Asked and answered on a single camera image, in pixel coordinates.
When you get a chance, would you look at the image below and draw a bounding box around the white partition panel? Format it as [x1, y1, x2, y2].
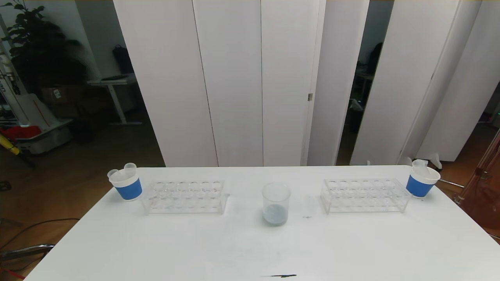
[114, 0, 218, 167]
[350, 0, 463, 165]
[398, 0, 484, 162]
[192, 0, 264, 167]
[415, 0, 500, 161]
[307, 0, 370, 165]
[261, 0, 327, 166]

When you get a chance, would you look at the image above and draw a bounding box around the paper cup with blue band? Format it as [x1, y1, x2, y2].
[406, 164, 441, 197]
[107, 167, 143, 201]

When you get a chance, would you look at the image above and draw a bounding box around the clear acrylic test tube rack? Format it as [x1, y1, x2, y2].
[320, 178, 412, 213]
[141, 178, 230, 214]

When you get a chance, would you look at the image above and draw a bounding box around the white machine base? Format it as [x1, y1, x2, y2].
[12, 93, 75, 154]

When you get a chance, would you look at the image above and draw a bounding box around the brown metal stand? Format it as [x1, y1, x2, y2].
[453, 129, 500, 238]

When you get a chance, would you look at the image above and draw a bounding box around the black floor cable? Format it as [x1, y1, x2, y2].
[0, 217, 80, 250]

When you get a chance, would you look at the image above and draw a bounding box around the dark green potted plant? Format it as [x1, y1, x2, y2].
[0, 0, 88, 93]

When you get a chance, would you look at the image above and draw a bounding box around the yellow tool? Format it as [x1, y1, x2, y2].
[0, 133, 22, 155]

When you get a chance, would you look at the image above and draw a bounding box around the clear plastic beaker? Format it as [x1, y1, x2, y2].
[262, 182, 292, 226]

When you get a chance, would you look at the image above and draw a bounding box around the white partition foot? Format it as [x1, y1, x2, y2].
[406, 153, 443, 169]

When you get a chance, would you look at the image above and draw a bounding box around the metal chair leg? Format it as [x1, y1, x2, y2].
[0, 243, 56, 260]

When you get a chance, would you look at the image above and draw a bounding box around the white standing desk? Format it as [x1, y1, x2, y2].
[87, 73, 143, 125]

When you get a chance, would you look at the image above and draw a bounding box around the black backpack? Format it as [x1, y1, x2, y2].
[112, 43, 134, 75]

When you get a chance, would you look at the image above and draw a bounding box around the white machine column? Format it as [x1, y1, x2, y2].
[0, 39, 28, 126]

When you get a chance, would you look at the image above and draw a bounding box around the brown cardboard box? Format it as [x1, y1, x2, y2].
[40, 86, 79, 103]

